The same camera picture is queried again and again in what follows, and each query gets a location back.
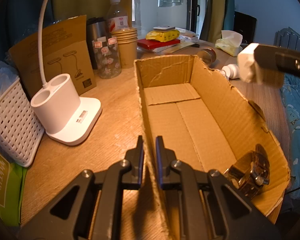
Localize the round metal tin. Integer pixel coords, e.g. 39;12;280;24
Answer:
197;47;217;67

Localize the stack of papers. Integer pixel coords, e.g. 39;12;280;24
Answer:
177;29;199;43

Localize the brown cardboard lamp packaging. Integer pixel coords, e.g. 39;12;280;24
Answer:
9;15;97;99

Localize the clear plastic bag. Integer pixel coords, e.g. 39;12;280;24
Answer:
0;61;19;95

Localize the yellow wipes packet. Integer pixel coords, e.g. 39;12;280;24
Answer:
146;30;180;43

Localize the white power adapter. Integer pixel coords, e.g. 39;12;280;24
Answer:
237;43;285;88

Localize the blue printed bedding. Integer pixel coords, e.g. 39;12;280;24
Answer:
280;74;300;200

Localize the printed glass bottle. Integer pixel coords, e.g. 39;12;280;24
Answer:
92;36;122;79

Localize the green packet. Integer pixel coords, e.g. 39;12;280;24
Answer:
0;136;28;227

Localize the clear plastic water bottle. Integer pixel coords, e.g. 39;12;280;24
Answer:
105;0;129;33

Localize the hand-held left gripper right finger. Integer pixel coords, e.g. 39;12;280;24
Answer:
155;135;283;240

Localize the black metal rack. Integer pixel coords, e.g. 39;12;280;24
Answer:
274;27;300;53

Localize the white desk lamp base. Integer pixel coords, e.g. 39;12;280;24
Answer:
30;0;102;146

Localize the steel tumbler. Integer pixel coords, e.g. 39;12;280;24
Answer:
86;17;108;70

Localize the red book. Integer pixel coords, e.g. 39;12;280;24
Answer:
137;39;181;52

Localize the white pill bottle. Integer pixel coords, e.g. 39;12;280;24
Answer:
220;64;240;80

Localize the white woven plastic basket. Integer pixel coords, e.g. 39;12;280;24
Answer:
0;76;45;168

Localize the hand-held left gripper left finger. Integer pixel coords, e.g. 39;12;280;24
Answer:
18;135;145;240

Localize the dark chair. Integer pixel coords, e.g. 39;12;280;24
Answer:
234;11;257;44

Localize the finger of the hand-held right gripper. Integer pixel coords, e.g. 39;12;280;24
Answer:
254;44;300;78

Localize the stack of paper cups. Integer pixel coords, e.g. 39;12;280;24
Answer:
111;27;138;69

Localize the tissue box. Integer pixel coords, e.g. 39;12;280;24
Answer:
214;30;243;57

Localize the cardboard box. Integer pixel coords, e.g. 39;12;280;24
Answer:
133;54;291;240

